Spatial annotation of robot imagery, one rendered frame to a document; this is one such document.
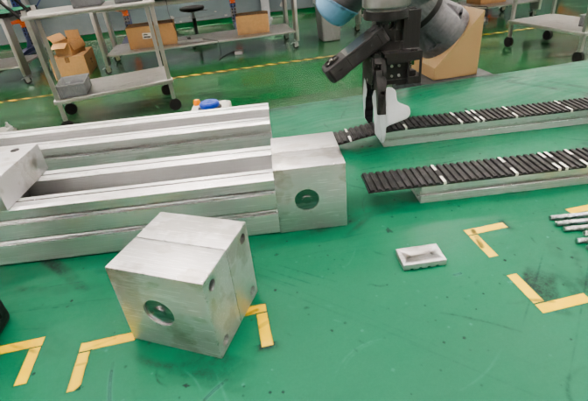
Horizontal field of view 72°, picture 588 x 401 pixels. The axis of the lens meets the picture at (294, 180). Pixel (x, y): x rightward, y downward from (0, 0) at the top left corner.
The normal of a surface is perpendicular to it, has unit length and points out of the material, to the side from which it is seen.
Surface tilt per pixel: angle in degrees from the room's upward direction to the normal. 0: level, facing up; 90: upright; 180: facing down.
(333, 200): 90
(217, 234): 0
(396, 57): 90
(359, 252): 0
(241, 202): 90
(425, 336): 0
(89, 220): 90
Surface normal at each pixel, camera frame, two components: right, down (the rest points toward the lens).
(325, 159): -0.09, -0.86
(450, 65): 0.18, 0.48
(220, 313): 0.95, 0.07
